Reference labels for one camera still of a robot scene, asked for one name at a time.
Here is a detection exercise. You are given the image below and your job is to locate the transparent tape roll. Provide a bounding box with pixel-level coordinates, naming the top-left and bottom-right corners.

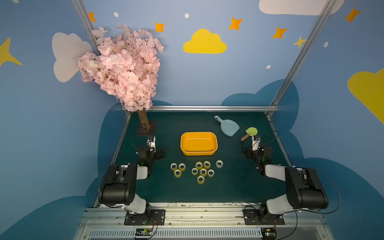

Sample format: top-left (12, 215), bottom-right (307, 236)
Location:
top-left (216, 160), bottom-right (224, 168)

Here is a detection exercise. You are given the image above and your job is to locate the yellow plastic storage box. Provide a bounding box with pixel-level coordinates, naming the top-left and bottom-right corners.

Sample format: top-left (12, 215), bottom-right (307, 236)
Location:
top-left (180, 132), bottom-right (218, 156)

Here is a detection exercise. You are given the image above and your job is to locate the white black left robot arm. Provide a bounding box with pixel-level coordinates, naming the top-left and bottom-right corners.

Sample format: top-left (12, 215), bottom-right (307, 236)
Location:
top-left (99, 146), bottom-right (166, 215)

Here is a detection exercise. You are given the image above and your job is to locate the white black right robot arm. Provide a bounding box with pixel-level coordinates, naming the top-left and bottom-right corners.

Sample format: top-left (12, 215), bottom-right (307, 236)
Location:
top-left (242, 147), bottom-right (329, 217)

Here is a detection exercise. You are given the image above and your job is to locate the tape roll left cluster back-left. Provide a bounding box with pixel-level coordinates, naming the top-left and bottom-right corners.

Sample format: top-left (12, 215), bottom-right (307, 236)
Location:
top-left (170, 163), bottom-right (178, 171)

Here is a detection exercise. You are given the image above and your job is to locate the tape roll left cluster front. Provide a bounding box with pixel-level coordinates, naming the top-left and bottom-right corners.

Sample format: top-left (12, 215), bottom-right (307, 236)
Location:
top-left (174, 169), bottom-right (182, 178)

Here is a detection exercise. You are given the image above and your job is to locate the tape roll left cluster back-right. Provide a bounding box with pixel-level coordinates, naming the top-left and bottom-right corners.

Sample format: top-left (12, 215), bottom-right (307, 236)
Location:
top-left (178, 163), bottom-right (186, 172)

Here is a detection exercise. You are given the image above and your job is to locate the light blue plastic dustpan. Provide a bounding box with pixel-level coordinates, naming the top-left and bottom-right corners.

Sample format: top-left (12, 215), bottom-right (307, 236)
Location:
top-left (214, 115), bottom-right (240, 137)

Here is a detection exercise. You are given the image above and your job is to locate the aluminium back horizontal bar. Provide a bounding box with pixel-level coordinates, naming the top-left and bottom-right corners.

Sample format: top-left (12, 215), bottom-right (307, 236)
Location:
top-left (147, 106), bottom-right (279, 112)

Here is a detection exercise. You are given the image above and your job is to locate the left green circuit board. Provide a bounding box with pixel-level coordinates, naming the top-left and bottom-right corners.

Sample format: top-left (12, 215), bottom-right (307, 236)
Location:
top-left (135, 229), bottom-right (153, 238)

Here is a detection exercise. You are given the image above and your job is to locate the green circuit board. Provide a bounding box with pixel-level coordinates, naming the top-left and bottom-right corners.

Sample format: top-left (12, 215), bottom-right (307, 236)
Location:
top-left (135, 229), bottom-right (153, 238)
top-left (261, 228), bottom-right (277, 240)

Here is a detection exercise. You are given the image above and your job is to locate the right green circuit board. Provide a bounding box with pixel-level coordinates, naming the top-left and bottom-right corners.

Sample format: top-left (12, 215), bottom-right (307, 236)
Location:
top-left (261, 228), bottom-right (277, 240)

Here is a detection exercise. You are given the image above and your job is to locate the pink cherry blossom tree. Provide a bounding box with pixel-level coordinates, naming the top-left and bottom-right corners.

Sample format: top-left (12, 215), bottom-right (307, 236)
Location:
top-left (78, 25), bottom-right (164, 112)

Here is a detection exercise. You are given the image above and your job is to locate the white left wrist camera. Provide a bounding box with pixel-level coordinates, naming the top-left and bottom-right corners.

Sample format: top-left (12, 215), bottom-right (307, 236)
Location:
top-left (147, 136), bottom-right (156, 150)

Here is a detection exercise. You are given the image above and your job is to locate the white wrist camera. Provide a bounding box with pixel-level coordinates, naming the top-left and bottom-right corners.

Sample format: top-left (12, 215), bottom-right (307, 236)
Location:
top-left (147, 136), bottom-right (156, 150)
top-left (252, 136), bottom-right (261, 151)

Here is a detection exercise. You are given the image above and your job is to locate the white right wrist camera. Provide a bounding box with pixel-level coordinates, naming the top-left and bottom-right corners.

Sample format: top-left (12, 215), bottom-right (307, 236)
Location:
top-left (252, 136), bottom-right (261, 151)

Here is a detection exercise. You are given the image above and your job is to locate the green spatula wooden handle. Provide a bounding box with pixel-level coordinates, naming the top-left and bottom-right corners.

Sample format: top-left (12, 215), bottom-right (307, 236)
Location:
top-left (241, 127), bottom-right (258, 142)

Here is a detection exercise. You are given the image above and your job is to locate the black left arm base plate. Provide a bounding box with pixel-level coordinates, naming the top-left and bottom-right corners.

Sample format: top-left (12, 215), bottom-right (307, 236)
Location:
top-left (124, 209), bottom-right (166, 226)

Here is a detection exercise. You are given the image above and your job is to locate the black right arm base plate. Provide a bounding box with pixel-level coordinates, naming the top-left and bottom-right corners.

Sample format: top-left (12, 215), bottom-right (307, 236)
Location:
top-left (243, 209), bottom-right (285, 226)

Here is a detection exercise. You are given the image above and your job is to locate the aluminium front rail frame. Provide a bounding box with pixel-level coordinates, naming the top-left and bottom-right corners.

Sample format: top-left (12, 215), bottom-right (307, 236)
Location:
top-left (74, 203), bottom-right (334, 240)

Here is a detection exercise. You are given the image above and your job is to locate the aluminium left corner post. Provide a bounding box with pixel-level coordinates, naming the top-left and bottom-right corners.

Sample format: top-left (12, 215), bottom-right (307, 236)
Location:
top-left (71, 0), bottom-right (100, 54)

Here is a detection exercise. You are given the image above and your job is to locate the aluminium corner post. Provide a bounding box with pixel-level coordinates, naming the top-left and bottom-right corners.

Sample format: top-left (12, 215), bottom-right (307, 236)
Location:
top-left (71, 0), bottom-right (100, 54)
top-left (267, 0), bottom-right (337, 119)

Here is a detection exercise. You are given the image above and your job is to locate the aluminium right corner post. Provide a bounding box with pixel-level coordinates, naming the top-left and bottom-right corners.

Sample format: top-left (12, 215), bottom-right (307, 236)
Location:
top-left (267, 0), bottom-right (337, 119)

